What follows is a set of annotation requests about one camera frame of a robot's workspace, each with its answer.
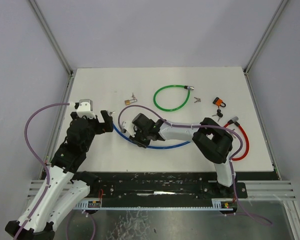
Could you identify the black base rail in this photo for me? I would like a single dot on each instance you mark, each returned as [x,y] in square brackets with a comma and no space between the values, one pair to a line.
[119,184]

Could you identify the right aluminium frame post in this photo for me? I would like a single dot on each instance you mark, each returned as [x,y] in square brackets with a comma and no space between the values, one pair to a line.
[266,35]

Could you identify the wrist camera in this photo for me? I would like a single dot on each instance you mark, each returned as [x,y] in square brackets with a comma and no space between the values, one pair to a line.
[128,127]
[84,109]

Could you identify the orange padlock with keys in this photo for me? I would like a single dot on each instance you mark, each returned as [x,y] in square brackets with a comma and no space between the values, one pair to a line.
[219,102]

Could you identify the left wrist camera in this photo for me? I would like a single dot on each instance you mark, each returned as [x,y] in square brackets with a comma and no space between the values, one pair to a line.
[84,109]

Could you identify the green cable lock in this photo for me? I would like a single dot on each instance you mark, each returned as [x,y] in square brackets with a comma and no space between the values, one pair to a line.
[171,98]

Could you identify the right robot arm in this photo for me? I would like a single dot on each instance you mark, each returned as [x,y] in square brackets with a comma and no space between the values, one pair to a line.
[214,143]

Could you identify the green lock key bunch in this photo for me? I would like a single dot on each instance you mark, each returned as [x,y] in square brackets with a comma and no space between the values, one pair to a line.
[197,100]

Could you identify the brass padlock with key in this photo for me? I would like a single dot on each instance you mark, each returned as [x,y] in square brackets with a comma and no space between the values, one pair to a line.
[130,101]

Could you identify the blue lock key bunch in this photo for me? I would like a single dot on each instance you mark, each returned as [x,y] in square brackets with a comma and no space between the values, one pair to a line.
[112,113]

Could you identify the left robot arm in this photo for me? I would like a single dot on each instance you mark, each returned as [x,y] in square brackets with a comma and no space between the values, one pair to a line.
[63,187]

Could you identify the red cable lock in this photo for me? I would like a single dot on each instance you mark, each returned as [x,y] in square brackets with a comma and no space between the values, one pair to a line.
[246,142]

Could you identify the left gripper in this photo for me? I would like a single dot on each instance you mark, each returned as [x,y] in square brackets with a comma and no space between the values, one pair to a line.
[107,126]

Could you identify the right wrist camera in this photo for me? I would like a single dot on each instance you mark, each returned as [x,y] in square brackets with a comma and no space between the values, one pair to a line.
[128,127]

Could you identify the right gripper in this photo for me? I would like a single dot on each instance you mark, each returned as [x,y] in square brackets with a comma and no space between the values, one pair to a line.
[136,140]

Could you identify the black padlock keys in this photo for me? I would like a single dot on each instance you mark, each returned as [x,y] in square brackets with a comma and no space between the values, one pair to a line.
[218,114]

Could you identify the aluminium frame post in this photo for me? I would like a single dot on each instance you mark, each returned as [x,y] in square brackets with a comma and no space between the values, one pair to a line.
[266,35]
[34,6]

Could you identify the left aluminium frame post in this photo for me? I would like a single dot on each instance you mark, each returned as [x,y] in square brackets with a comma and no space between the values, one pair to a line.
[34,6]

